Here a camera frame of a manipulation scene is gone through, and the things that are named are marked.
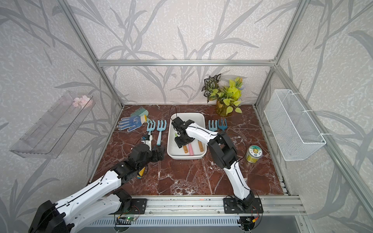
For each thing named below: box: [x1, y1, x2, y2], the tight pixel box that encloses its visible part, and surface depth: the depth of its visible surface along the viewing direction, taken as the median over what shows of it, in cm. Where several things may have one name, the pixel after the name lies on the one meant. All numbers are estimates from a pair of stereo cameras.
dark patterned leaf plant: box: [201, 73, 221, 103], surface depth 105 cm
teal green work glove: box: [130, 106, 149, 117], surface depth 118 cm
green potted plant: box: [209, 76, 243, 117], surface depth 98 cm
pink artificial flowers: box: [72, 95, 93, 110], surface depth 78 cm
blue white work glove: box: [117, 114, 148, 133], surface depth 110 cm
